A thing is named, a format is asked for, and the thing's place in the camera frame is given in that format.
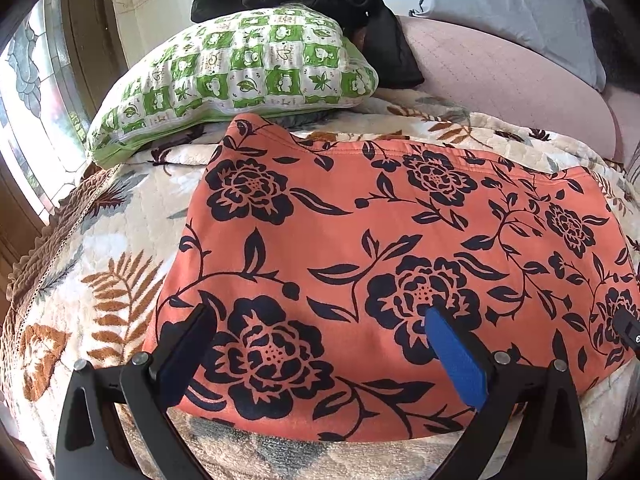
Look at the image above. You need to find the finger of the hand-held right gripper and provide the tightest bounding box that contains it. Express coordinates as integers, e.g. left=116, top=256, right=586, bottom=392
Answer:
left=614, top=305, right=640, bottom=352

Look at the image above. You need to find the grey pillow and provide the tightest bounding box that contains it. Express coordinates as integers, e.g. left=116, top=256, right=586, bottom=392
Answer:
left=406, top=0, right=608, bottom=92

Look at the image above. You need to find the leaf print blanket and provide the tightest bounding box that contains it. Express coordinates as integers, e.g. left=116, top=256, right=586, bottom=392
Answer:
left=0, top=92, right=640, bottom=480

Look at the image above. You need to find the stained glass panel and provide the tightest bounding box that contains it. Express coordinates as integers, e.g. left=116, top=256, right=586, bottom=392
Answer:
left=0, top=0, right=96, bottom=216

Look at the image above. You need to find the brown wooden door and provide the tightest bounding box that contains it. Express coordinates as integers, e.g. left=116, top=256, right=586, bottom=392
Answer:
left=0, top=0, right=126, bottom=281

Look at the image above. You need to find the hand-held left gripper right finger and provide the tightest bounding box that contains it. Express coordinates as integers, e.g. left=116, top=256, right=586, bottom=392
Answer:
left=424, top=306, right=586, bottom=480

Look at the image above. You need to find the dark fur garment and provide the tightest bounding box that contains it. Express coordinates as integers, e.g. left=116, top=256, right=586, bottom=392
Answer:
left=590, top=0, right=632, bottom=92

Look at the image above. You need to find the green checked pillow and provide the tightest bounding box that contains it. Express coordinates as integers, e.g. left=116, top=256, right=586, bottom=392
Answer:
left=84, top=4, right=380, bottom=167

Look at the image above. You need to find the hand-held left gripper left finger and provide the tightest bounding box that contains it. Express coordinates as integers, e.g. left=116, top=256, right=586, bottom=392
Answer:
left=54, top=303, right=218, bottom=480

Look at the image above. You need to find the pink bolster cushion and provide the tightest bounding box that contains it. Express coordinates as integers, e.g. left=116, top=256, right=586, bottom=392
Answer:
left=395, top=15, right=626, bottom=161

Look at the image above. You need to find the orange floral shirt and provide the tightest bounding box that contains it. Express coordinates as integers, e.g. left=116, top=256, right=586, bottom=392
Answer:
left=142, top=115, right=640, bottom=443

